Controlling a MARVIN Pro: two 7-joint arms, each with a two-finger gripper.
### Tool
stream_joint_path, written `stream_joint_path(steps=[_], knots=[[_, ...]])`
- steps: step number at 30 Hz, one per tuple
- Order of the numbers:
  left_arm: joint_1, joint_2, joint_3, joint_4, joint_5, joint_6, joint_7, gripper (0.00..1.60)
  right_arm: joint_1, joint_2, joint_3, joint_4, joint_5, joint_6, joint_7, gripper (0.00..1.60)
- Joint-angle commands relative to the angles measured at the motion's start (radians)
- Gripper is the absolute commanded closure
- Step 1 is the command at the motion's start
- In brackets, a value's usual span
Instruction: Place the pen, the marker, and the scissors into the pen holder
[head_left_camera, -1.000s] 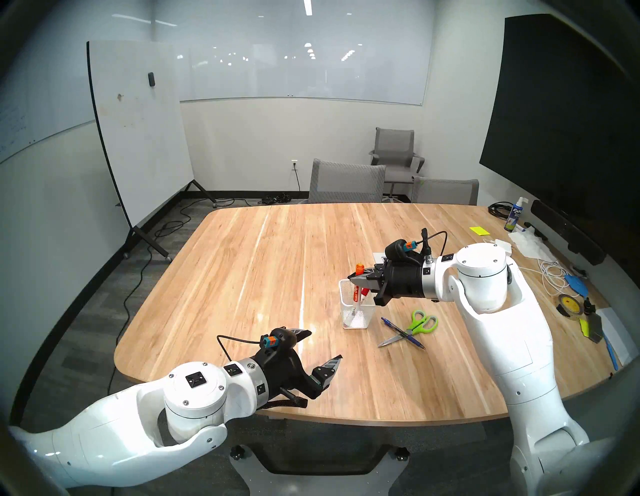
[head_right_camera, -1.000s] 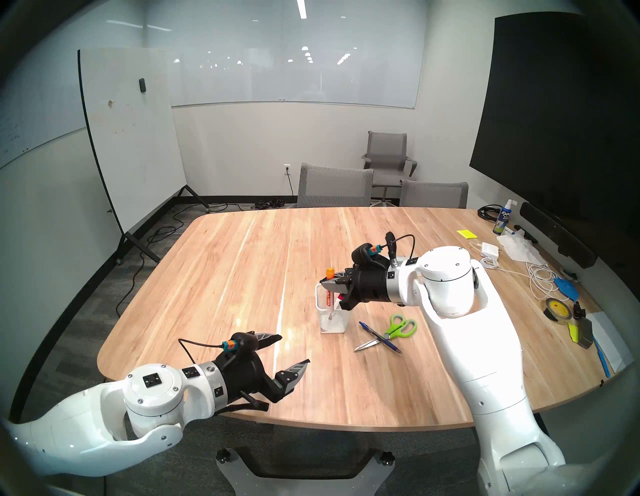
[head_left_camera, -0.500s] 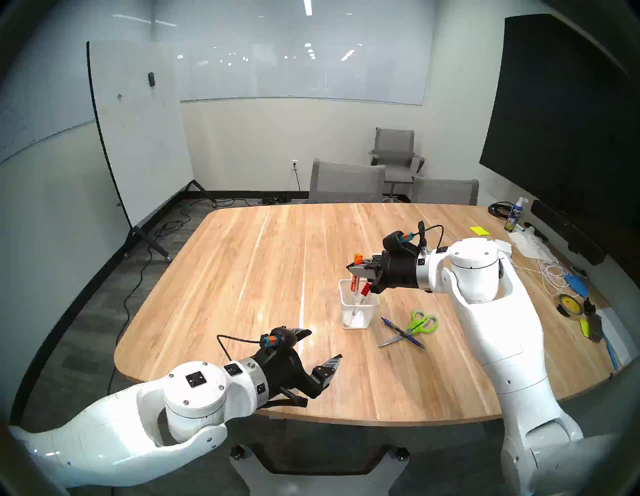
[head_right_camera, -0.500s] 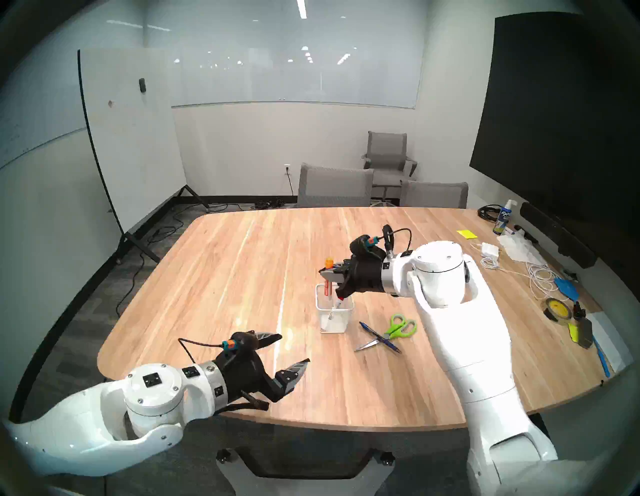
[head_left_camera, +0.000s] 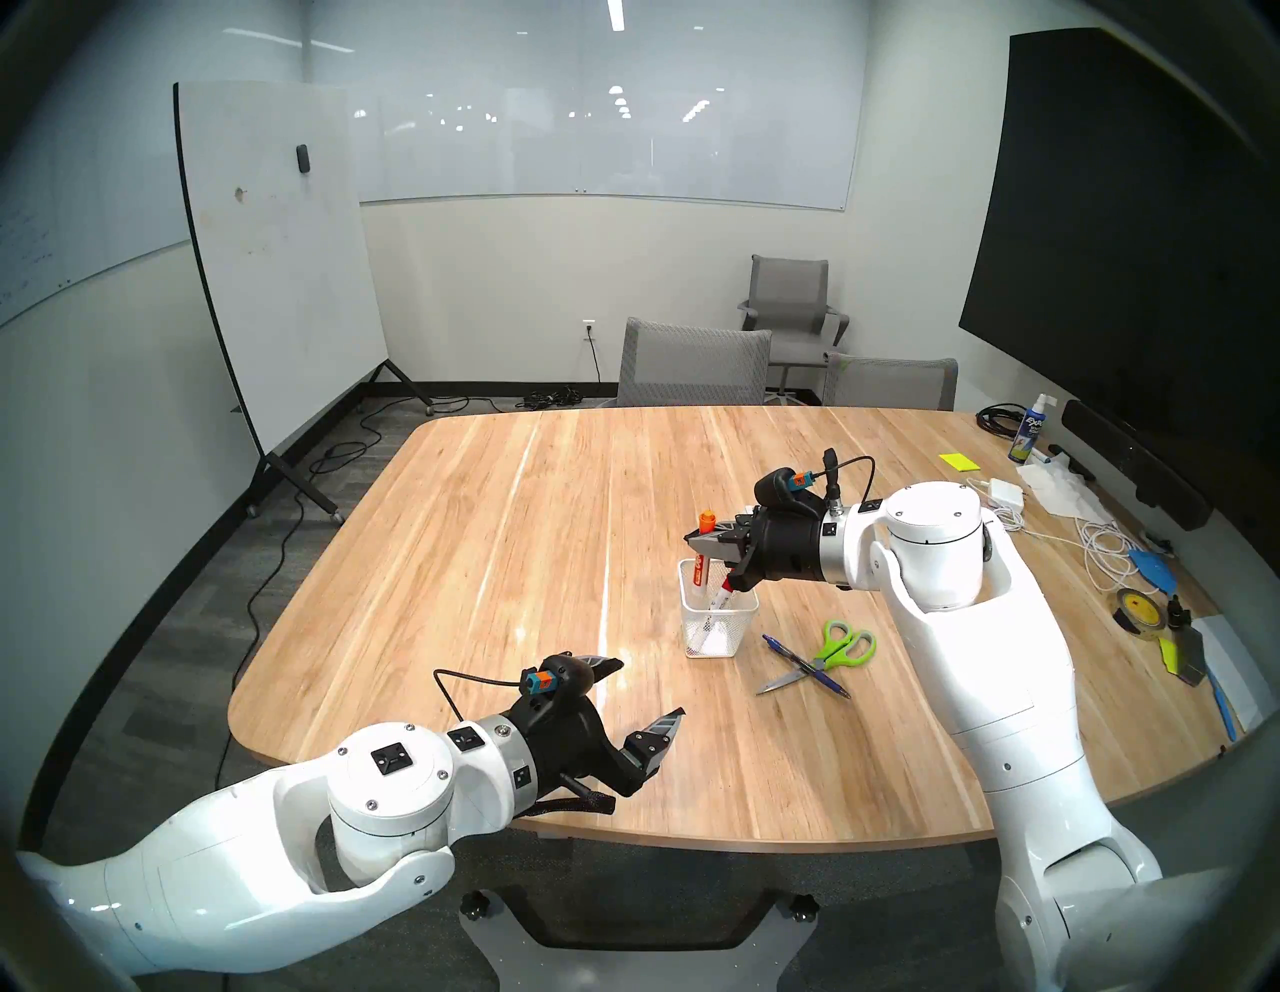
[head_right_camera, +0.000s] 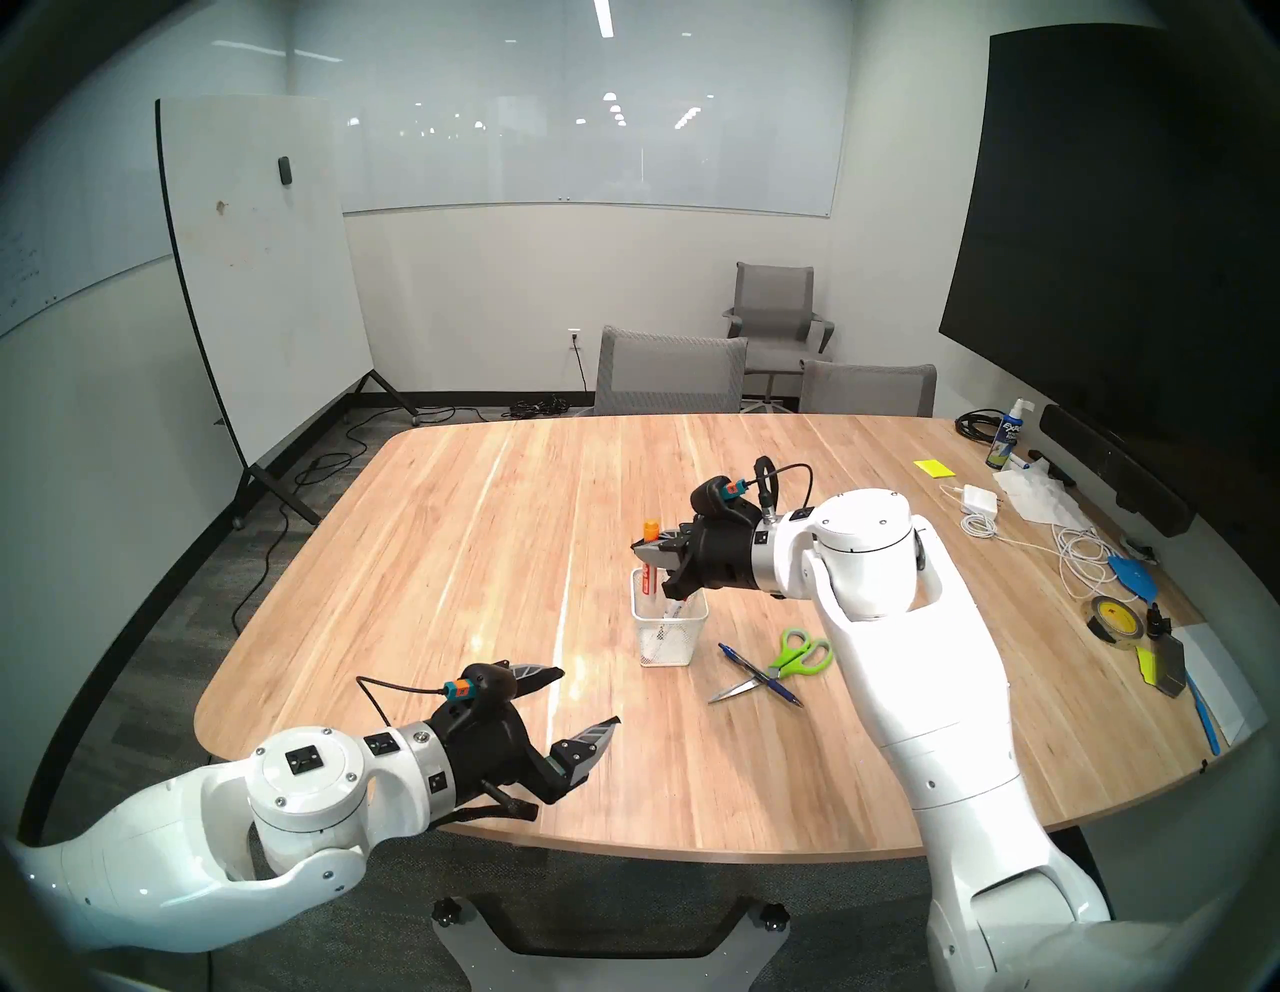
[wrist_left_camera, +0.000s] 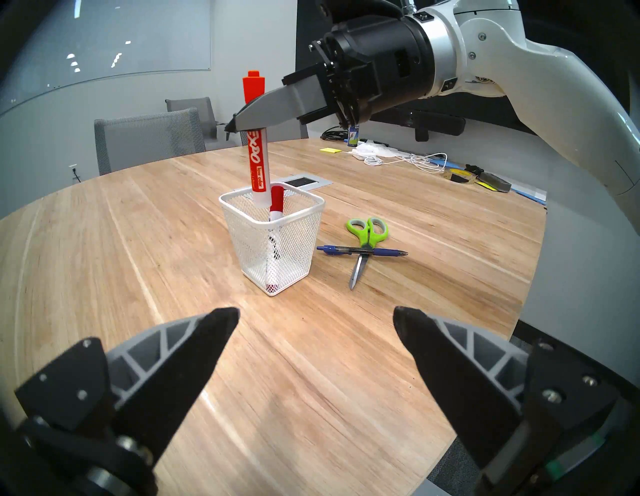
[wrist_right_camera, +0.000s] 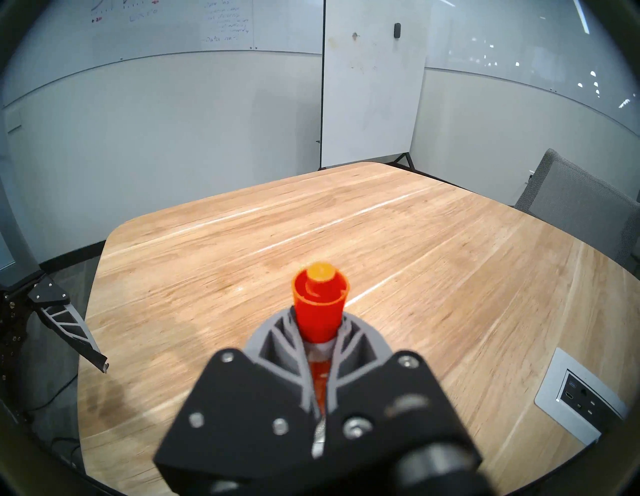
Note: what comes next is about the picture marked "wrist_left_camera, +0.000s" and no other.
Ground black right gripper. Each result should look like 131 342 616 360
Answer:
224 15 437 142

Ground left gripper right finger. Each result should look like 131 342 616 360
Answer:
393 306 622 496

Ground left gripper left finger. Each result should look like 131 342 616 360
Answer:
14 307 241 468

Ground orange cap white marker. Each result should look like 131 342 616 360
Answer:
242 70 272 208

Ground red cap dotted marker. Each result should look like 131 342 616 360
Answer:
269 186 287 293

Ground blue ballpoint pen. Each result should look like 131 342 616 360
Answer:
316 245 408 258

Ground white mesh pen holder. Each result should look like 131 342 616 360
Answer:
219 182 326 297

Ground low grey mesh chair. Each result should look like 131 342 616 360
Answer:
240 119 309 147

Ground grey table power outlet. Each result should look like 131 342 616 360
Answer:
282 174 333 191

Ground grey armrest office chair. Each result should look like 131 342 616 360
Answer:
165 96 237 151

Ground black video sound bar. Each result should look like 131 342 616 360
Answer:
370 107 466 142

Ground wide grey mesh chair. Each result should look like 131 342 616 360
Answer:
94 107 207 177

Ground white paper sheet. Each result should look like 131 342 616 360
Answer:
510 182 547 206

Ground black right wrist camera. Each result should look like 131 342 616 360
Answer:
320 0 403 23

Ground white coiled cable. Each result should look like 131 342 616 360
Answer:
364 152 448 174

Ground green handled scissors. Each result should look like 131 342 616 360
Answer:
346 216 389 290

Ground glass wall board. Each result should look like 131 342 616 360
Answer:
0 0 212 116

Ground large black wall screen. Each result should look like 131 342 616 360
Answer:
295 0 640 136

